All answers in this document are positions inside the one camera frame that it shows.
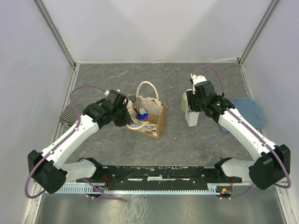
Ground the white square bottle dark cap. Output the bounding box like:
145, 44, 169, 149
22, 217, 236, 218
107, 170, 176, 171
185, 106, 199, 127

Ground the blue orange spray bottle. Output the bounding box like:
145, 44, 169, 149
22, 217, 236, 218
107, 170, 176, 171
137, 107, 149, 122

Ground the watermelon print canvas bag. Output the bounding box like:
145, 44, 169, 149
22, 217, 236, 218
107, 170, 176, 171
124, 81, 166, 139

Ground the black white striped cloth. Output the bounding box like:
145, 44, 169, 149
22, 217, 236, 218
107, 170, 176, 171
59, 104, 78, 127

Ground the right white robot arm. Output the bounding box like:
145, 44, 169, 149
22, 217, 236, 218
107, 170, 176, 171
186, 90, 292, 190

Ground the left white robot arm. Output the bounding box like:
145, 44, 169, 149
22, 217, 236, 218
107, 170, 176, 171
28, 98, 132, 194

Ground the pink beige bottle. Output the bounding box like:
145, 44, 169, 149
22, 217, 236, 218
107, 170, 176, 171
127, 100, 137, 119

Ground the blue folded cloth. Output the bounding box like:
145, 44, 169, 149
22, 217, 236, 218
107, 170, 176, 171
231, 97, 265, 130

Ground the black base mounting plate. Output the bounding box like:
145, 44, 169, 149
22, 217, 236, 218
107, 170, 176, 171
88, 165, 242, 186

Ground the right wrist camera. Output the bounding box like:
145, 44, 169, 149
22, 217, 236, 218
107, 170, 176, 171
194, 81, 215, 97

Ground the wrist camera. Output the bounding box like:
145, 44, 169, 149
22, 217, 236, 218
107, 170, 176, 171
104, 90, 128, 108
194, 81, 215, 97

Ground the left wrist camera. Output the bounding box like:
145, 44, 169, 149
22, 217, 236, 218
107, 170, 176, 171
104, 90, 128, 108

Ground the right aluminium frame post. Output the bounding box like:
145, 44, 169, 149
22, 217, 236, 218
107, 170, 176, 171
238, 0, 280, 66

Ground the aluminium frame post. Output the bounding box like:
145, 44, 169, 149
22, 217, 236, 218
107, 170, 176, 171
33, 0, 76, 67
238, 0, 280, 66

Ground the light blue cable duct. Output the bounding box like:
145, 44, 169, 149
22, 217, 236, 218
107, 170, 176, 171
56, 182, 228, 195

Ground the left aluminium frame post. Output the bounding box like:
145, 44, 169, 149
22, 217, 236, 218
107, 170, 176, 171
33, 0, 76, 67

